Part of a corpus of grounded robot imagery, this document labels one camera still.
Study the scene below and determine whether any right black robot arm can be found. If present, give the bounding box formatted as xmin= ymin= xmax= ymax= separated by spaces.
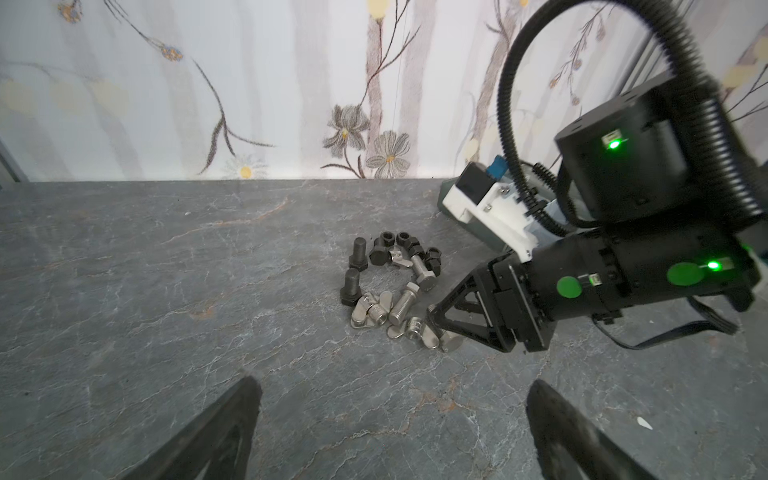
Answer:
xmin=427 ymin=74 xmax=767 ymax=352

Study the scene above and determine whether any silver wing nut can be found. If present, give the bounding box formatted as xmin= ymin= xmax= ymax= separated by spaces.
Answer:
xmin=389 ymin=245 xmax=413 ymax=269
xmin=367 ymin=291 xmax=393 ymax=327
xmin=386 ymin=317 xmax=440 ymax=350
xmin=350 ymin=293 xmax=378 ymax=329

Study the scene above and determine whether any silver hex bolt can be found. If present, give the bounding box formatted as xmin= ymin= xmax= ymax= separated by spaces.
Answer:
xmin=439 ymin=330 xmax=465 ymax=353
xmin=388 ymin=282 xmax=420 ymax=326
xmin=410 ymin=255 xmax=437 ymax=291

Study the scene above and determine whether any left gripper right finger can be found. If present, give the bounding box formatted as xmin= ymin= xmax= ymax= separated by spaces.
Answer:
xmin=526 ymin=379 xmax=654 ymax=479

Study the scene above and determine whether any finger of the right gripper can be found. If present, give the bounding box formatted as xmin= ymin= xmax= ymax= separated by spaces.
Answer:
xmin=427 ymin=266 xmax=516 ymax=351

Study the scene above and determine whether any black hex nut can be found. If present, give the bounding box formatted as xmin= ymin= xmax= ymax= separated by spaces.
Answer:
xmin=380 ymin=231 xmax=395 ymax=247
xmin=405 ymin=237 xmax=425 ymax=257
xmin=424 ymin=247 xmax=442 ymax=270
xmin=427 ymin=261 xmax=441 ymax=277
xmin=396 ymin=232 xmax=410 ymax=246

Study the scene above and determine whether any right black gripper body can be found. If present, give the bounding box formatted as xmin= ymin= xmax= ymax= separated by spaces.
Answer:
xmin=473 ymin=252 xmax=554 ymax=353

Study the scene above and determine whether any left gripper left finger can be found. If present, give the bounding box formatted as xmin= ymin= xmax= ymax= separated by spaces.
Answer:
xmin=126 ymin=376 xmax=263 ymax=479

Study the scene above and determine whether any grey compartment organizer box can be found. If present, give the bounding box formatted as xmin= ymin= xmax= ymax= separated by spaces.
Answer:
xmin=437 ymin=189 xmax=510 ymax=253

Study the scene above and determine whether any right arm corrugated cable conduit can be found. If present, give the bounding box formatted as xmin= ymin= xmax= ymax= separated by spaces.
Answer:
xmin=496 ymin=0 xmax=768 ymax=238

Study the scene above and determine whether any black hex bolt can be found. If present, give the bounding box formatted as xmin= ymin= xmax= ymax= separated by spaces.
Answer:
xmin=369 ymin=237 xmax=393 ymax=266
xmin=348 ymin=237 xmax=368 ymax=272
xmin=340 ymin=268 xmax=362 ymax=307

